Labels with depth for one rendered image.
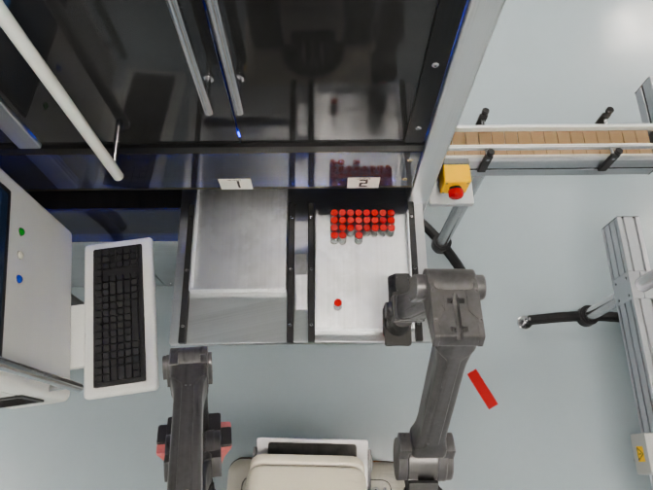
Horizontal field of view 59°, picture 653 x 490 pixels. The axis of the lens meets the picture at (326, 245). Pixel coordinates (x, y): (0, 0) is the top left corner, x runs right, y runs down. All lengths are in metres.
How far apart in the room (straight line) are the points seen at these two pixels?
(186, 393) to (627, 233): 1.67
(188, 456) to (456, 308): 0.45
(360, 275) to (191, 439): 0.82
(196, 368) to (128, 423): 1.51
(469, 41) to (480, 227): 1.65
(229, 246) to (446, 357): 0.89
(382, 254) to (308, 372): 0.93
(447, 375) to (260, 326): 0.74
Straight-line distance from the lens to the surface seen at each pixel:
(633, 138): 1.94
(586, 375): 2.65
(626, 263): 2.21
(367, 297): 1.58
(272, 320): 1.57
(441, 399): 0.99
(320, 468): 1.08
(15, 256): 1.53
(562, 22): 3.45
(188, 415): 0.96
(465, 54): 1.15
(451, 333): 0.87
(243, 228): 1.66
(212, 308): 1.60
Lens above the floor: 2.40
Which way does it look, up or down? 69 degrees down
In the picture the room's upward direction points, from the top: straight up
